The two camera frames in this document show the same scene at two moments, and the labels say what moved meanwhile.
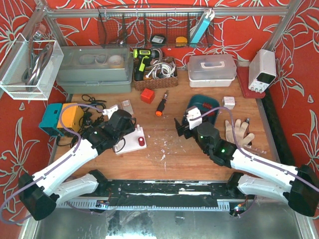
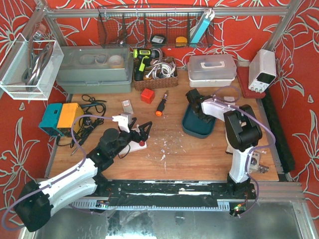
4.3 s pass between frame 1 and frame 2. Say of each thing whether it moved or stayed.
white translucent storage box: stayed
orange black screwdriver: stayed
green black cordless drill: stayed
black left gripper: moved
